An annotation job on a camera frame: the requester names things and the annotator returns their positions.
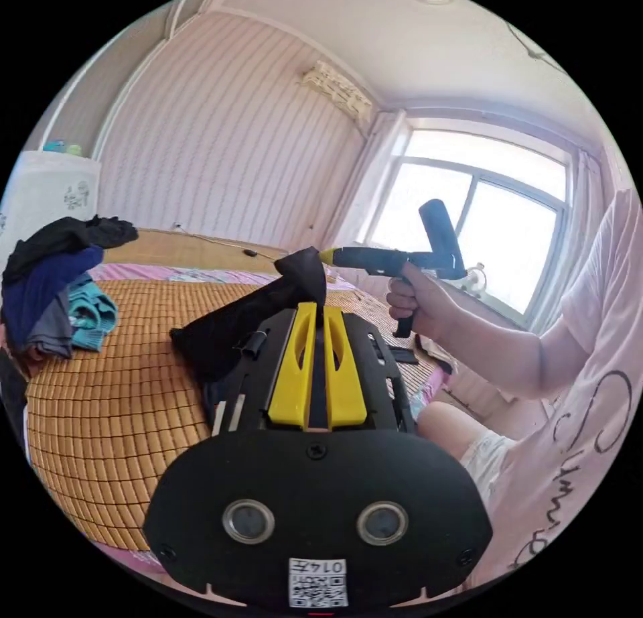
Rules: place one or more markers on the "white cupboard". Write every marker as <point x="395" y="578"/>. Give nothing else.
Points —
<point x="42" y="190"/>

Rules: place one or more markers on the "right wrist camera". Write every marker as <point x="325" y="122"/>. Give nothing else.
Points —
<point x="442" y="236"/>

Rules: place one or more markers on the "black long sleeve shirt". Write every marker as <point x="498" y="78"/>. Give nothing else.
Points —
<point x="261" y="326"/>

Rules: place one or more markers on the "air conditioner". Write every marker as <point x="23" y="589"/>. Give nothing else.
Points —
<point x="336" y="87"/>

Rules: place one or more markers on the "bed with woven mat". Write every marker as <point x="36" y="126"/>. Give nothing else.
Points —
<point x="115" y="402"/>

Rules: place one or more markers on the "pile of clothes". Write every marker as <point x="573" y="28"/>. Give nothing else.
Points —
<point x="55" y="291"/>

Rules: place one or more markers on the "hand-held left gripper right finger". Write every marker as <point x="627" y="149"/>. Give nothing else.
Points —
<point x="346" y="376"/>

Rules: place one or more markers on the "person's right hand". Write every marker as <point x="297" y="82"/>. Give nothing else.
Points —
<point x="417" y="301"/>

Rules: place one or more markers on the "curtain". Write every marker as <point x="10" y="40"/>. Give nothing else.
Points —
<point x="377" y="175"/>

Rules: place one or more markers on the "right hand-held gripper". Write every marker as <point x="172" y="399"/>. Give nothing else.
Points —
<point x="387" y="271"/>

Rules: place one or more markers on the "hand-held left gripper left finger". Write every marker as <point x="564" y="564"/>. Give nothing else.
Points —
<point x="290" y="376"/>

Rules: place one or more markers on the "person's right forearm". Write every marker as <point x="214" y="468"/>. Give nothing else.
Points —
<point x="495" y="356"/>

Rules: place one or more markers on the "window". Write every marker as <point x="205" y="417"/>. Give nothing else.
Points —
<point x="467" y="211"/>

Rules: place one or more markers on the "person's body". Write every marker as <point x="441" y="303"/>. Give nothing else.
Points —
<point x="567" y="402"/>

